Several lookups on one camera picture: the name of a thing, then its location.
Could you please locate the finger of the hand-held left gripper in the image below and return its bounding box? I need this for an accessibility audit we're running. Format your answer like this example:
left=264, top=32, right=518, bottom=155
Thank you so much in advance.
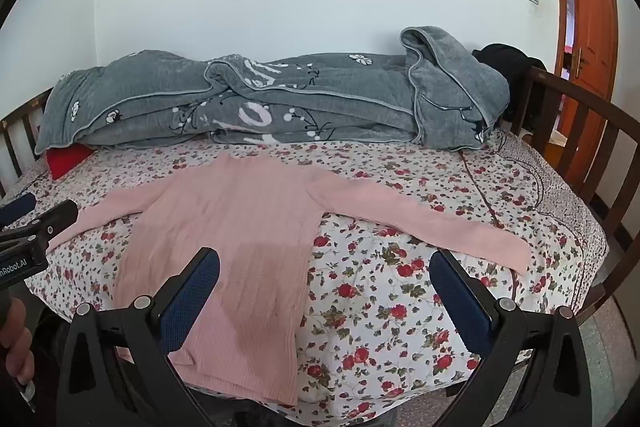
left=0, top=193, right=37, bottom=229
left=26, top=199, right=80, bottom=249

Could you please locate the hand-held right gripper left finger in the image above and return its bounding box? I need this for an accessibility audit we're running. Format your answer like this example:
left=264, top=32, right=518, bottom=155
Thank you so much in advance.
left=56, top=247, right=241, bottom=427

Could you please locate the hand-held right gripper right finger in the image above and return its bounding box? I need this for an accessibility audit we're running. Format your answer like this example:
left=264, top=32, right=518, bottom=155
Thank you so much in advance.
left=429, top=249, right=593, bottom=427

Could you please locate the pink knitted sweater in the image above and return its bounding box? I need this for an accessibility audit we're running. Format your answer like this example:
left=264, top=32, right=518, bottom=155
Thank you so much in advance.
left=47, top=153, right=532, bottom=408

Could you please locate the person's left hand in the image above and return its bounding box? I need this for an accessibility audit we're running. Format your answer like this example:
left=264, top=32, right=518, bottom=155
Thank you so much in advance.
left=0, top=298, right=36, bottom=387

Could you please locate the red pillow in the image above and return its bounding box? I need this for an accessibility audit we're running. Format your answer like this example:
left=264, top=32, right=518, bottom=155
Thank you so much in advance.
left=46, top=144, right=95, bottom=180

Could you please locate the floral bed sheet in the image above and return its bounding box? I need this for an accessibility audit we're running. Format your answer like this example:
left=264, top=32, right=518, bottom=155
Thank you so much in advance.
left=0, top=127, right=608, bottom=427

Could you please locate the wooden bed headboard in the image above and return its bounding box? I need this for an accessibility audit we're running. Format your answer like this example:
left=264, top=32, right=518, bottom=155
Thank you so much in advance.
left=0, top=88, right=56, bottom=198

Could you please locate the wooden chair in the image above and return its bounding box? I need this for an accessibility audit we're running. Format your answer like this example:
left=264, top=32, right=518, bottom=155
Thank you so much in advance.
left=505, top=66, right=640, bottom=358

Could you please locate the grey printed blanket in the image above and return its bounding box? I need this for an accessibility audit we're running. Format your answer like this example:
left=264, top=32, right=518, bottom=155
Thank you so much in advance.
left=35, top=26, right=511, bottom=152

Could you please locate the black garment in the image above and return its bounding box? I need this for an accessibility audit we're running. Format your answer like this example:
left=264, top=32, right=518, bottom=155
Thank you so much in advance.
left=472, top=43, right=549, bottom=80

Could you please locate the orange wooden door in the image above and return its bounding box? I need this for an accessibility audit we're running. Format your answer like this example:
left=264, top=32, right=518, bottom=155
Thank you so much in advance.
left=567, top=0, right=621, bottom=168

